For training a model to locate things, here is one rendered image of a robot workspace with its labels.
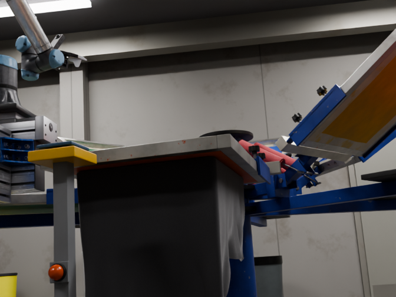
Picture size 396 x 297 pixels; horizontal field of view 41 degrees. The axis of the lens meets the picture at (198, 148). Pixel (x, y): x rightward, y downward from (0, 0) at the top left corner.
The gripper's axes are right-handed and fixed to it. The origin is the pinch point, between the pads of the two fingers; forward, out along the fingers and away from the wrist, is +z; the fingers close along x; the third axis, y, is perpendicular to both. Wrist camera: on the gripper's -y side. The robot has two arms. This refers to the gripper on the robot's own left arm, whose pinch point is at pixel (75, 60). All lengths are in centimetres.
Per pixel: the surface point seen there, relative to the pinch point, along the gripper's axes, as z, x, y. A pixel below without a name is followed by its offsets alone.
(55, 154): -96, 90, 62
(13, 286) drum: 238, -299, 160
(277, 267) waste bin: 331, -20, 118
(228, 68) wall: 391, -119, -120
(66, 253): -91, 92, 87
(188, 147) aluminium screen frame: -65, 110, 57
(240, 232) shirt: -22, 106, 80
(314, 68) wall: 435, -20, -121
